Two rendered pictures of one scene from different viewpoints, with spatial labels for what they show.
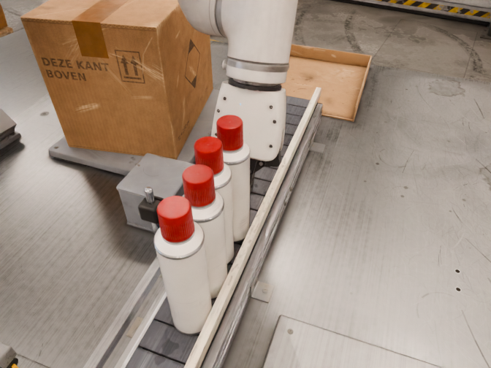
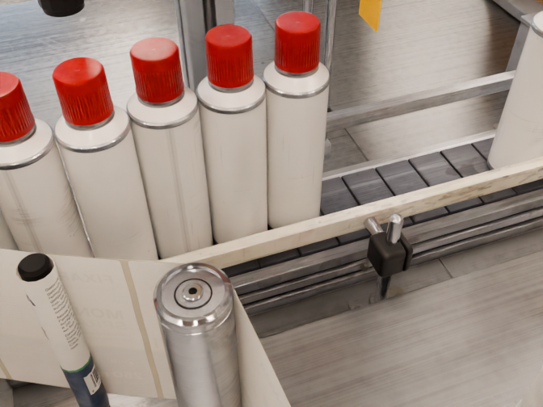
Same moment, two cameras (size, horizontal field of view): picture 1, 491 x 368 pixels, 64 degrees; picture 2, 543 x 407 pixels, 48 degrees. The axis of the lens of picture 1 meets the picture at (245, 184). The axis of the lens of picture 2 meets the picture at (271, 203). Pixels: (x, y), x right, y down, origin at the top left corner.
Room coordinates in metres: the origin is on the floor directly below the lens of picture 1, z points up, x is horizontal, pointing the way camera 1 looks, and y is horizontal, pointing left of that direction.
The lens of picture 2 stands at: (-0.23, -0.14, 1.30)
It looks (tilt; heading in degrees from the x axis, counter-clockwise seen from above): 45 degrees down; 50
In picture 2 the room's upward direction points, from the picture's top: straight up
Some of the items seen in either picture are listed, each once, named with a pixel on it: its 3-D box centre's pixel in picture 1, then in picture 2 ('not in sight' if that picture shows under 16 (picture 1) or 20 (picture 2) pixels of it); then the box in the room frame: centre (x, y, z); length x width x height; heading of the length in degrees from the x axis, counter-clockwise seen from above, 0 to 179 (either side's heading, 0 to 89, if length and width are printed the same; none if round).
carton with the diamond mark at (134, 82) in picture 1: (137, 60); not in sight; (0.79, 0.23, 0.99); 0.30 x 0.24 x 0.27; 169
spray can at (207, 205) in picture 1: (204, 236); not in sight; (0.31, 0.05, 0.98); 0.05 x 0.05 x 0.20
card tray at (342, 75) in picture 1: (315, 77); not in sight; (0.98, -0.19, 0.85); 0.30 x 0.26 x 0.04; 160
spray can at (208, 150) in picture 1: (212, 207); not in sight; (0.36, 0.04, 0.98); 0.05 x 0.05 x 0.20
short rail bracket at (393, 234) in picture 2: not in sight; (388, 263); (0.06, 0.06, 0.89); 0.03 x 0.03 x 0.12; 70
